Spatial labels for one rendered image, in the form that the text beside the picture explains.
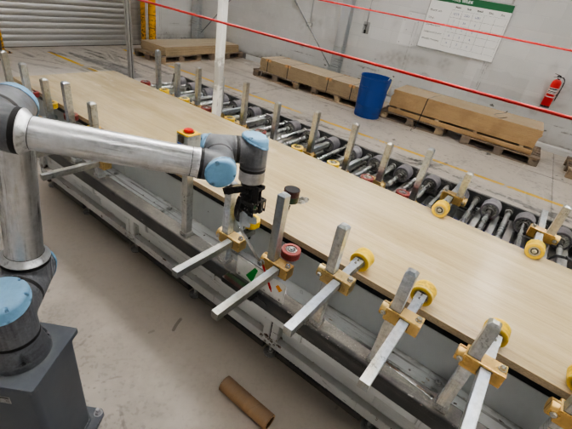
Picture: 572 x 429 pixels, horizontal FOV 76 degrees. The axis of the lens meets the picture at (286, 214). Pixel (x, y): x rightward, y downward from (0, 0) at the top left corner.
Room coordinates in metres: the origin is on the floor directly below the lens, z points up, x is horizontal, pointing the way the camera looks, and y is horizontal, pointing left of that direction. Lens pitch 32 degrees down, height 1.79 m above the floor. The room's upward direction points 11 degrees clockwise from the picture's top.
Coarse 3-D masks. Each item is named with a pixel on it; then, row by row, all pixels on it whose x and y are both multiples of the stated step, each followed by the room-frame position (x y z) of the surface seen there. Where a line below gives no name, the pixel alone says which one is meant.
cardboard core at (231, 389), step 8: (224, 384) 1.10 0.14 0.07; (232, 384) 1.10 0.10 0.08; (224, 392) 1.07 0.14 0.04; (232, 392) 1.06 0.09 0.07; (240, 392) 1.06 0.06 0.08; (248, 392) 1.08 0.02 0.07; (232, 400) 1.04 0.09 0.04; (240, 400) 1.03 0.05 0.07; (248, 400) 1.03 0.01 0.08; (256, 400) 1.05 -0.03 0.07; (240, 408) 1.01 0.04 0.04; (248, 408) 1.00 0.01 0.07; (256, 408) 1.00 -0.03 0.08; (264, 408) 1.01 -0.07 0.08; (256, 416) 0.97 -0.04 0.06; (264, 416) 0.97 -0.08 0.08; (272, 416) 0.98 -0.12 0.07; (264, 424) 0.95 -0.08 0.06
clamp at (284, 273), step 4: (264, 256) 1.16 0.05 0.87; (264, 260) 1.14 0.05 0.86; (268, 260) 1.13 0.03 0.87; (276, 260) 1.14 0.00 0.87; (280, 260) 1.14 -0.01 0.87; (284, 260) 1.15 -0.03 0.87; (264, 264) 1.14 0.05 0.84; (268, 264) 1.13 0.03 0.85; (272, 264) 1.12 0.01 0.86; (276, 264) 1.12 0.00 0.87; (280, 264) 1.12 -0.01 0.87; (284, 264) 1.13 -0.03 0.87; (268, 268) 1.13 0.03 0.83; (280, 268) 1.10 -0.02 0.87; (284, 268) 1.10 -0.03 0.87; (292, 268) 1.12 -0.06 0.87; (280, 272) 1.10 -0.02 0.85; (284, 272) 1.09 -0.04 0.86; (288, 272) 1.09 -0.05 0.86; (292, 272) 1.12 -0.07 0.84; (280, 276) 1.10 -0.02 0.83; (284, 276) 1.09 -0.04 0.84; (288, 276) 1.10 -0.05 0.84; (284, 280) 1.09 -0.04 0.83
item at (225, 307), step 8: (264, 272) 1.07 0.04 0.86; (272, 272) 1.08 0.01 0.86; (256, 280) 1.02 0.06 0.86; (264, 280) 1.03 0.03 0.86; (248, 288) 0.97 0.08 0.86; (256, 288) 0.99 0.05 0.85; (232, 296) 0.92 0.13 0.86; (240, 296) 0.92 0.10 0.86; (248, 296) 0.95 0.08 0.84; (224, 304) 0.87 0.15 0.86; (232, 304) 0.88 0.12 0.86; (216, 312) 0.83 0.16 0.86; (224, 312) 0.85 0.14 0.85; (216, 320) 0.82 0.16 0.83
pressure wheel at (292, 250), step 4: (284, 244) 1.20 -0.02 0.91; (288, 244) 1.21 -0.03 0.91; (292, 244) 1.21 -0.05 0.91; (284, 248) 1.18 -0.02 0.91; (288, 248) 1.19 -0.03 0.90; (292, 248) 1.18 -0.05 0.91; (296, 248) 1.20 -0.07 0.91; (284, 252) 1.16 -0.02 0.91; (288, 252) 1.16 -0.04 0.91; (292, 252) 1.17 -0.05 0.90; (296, 252) 1.17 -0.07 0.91; (300, 252) 1.18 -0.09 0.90; (284, 256) 1.15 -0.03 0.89; (288, 256) 1.15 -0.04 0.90; (292, 256) 1.15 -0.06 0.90; (296, 256) 1.15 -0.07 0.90; (288, 260) 1.15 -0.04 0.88; (292, 260) 1.15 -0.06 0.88
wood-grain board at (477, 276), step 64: (128, 128) 2.10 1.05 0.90; (192, 128) 2.30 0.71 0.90; (320, 192) 1.72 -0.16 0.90; (384, 192) 1.87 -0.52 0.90; (320, 256) 1.21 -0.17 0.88; (384, 256) 1.26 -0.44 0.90; (448, 256) 1.35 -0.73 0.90; (512, 256) 1.45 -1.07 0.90; (448, 320) 0.95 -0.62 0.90; (512, 320) 1.02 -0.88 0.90
